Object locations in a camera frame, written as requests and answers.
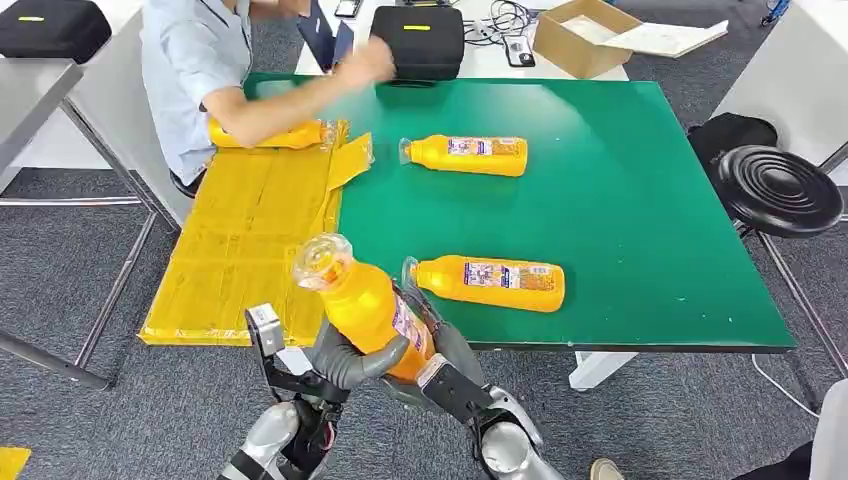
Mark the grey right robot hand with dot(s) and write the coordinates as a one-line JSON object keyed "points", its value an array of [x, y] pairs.
{"points": [[460, 351]]}

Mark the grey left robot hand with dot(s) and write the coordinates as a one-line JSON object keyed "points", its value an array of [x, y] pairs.
{"points": [[358, 371]]}

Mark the orange drink bottle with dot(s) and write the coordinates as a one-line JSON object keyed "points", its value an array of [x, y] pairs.
{"points": [[291, 138], [430, 156], [437, 281], [361, 305]]}

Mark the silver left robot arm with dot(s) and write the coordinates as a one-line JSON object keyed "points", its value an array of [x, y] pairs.
{"points": [[272, 430]]}

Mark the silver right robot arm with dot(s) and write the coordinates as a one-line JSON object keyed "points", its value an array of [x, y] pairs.
{"points": [[507, 450]]}

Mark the green table mat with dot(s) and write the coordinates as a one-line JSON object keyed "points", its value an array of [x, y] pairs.
{"points": [[596, 232]]}

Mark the yellow plastic sheet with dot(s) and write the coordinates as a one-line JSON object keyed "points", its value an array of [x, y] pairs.
{"points": [[245, 225]]}

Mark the person's pale shoe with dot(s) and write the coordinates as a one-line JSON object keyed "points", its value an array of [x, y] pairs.
{"points": [[606, 472]]}

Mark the white desk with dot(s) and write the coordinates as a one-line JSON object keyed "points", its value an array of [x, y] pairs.
{"points": [[484, 63]]}

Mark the black carry case yellow label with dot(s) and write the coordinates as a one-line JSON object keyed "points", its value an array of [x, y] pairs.
{"points": [[53, 33], [417, 50]]}

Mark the black handheld device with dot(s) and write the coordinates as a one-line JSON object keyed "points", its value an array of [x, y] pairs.
{"points": [[518, 52]]}

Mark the brown cardboard box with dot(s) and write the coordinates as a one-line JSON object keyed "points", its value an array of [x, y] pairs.
{"points": [[570, 53]]}

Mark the dark laptop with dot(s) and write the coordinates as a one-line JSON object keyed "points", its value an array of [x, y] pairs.
{"points": [[318, 36]]}

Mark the black bag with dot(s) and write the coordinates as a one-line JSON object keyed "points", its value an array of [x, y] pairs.
{"points": [[722, 136]]}

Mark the person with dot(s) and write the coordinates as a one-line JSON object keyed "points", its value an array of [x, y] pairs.
{"points": [[185, 66], [831, 437]]}

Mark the black round stool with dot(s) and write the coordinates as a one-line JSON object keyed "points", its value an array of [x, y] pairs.
{"points": [[778, 192]]}

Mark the yellow floor marker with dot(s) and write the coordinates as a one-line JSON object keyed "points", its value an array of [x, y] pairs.
{"points": [[12, 464]]}

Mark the black smartphone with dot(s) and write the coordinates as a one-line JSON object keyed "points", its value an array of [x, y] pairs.
{"points": [[348, 6]]}

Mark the blue metal stand foot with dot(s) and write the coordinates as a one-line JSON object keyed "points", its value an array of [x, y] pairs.
{"points": [[775, 10]]}

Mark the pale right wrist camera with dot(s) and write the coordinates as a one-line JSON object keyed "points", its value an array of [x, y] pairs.
{"points": [[457, 394]]}

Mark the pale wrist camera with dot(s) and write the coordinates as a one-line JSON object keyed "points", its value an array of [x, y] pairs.
{"points": [[457, 394], [266, 328]]}

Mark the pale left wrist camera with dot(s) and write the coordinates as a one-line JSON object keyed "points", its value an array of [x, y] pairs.
{"points": [[266, 328]]}

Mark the white table with metal frame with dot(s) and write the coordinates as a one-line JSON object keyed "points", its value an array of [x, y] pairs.
{"points": [[782, 79]]}

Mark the grey table with metal frame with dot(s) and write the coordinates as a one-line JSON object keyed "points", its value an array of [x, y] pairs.
{"points": [[33, 93]]}

